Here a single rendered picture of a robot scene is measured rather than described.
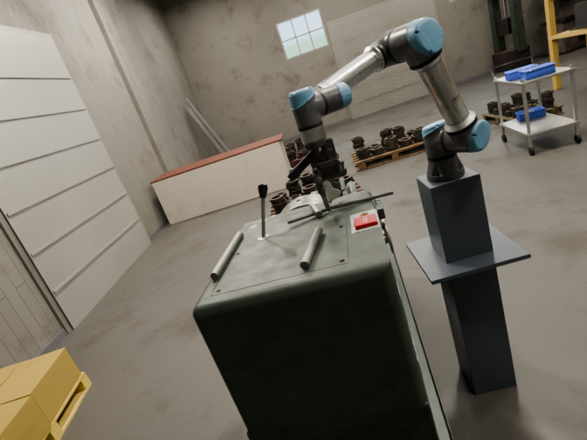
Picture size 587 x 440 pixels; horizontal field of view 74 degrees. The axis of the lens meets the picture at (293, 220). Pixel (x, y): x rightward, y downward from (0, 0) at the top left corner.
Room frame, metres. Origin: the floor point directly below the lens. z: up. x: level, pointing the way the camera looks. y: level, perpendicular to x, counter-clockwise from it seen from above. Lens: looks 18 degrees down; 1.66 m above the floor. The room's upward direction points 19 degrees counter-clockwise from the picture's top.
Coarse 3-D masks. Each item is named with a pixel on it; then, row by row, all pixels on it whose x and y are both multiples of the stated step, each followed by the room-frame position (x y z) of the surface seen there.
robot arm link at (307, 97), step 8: (304, 88) 1.14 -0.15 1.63; (312, 88) 1.16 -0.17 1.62; (288, 96) 1.17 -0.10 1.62; (296, 96) 1.14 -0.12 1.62; (304, 96) 1.13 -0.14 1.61; (312, 96) 1.14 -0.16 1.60; (320, 96) 1.16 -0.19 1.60; (296, 104) 1.14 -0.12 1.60; (304, 104) 1.13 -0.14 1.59; (312, 104) 1.14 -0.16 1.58; (320, 104) 1.15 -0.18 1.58; (296, 112) 1.15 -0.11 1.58; (304, 112) 1.13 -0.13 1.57; (312, 112) 1.13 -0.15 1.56; (320, 112) 1.15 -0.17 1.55; (296, 120) 1.16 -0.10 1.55; (304, 120) 1.14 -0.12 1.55; (312, 120) 1.13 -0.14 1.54; (320, 120) 1.14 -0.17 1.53; (304, 128) 1.14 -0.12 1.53
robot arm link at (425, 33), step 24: (408, 24) 1.34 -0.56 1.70; (432, 24) 1.32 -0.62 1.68; (408, 48) 1.33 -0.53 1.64; (432, 48) 1.30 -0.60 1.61; (432, 72) 1.35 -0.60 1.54; (432, 96) 1.39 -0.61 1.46; (456, 96) 1.37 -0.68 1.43; (456, 120) 1.38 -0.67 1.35; (480, 120) 1.37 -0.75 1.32; (456, 144) 1.42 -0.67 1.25; (480, 144) 1.37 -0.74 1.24
